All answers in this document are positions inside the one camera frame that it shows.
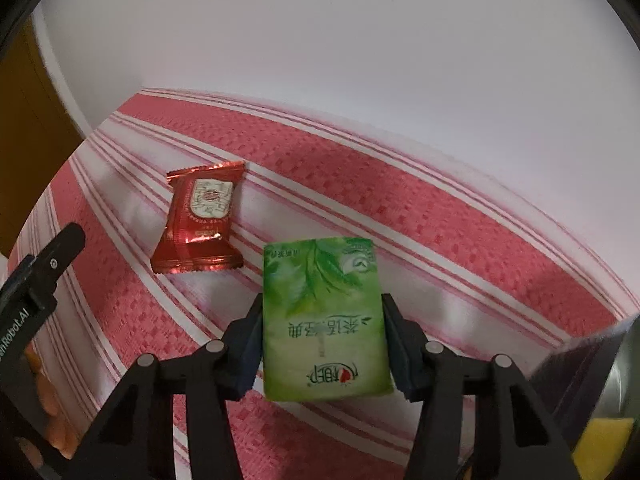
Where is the yellow green sponge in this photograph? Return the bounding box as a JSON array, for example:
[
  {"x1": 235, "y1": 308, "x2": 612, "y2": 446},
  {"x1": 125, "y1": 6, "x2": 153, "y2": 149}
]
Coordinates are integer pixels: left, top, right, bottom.
[{"x1": 573, "y1": 418, "x2": 634, "y2": 480}]

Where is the round metal tin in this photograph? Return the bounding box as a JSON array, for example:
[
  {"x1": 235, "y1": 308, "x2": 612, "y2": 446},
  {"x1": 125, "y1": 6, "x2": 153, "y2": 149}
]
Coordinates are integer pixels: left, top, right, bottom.
[{"x1": 529, "y1": 315, "x2": 639, "y2": 479}]

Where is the red snack packet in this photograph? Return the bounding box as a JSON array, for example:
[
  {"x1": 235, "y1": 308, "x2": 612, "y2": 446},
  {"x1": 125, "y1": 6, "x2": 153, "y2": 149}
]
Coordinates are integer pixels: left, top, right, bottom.
[{"x1": 151, "y1": 160, "x2": 245, "y2": 274}]

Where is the green tissue pack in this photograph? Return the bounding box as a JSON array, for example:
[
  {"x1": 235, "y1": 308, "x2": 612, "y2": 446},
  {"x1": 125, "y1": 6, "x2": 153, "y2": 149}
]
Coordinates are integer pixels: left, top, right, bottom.
[{"x1": 262, "y1": 237, "x2": 393, "y2": 402}]

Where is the person's left hand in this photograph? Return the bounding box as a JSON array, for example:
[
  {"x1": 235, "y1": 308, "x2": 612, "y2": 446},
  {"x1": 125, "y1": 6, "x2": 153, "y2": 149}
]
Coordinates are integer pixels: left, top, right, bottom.
[{"x1": 13, "y1": 346, "x2": 78, "y2": 460}]

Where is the brown wooden door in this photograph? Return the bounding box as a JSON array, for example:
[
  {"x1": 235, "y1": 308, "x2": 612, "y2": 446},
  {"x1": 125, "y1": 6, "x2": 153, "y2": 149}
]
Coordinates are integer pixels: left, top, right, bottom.
[{"x1": 0, "y1": 20, "x2": 81, "y2": 257}]

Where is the red white striped bedspread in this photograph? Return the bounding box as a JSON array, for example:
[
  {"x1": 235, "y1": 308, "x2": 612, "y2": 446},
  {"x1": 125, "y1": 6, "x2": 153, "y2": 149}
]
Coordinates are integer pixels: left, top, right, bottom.
[{"x1": 12, "y1": 90, "x2": 622, "y2": 457}]

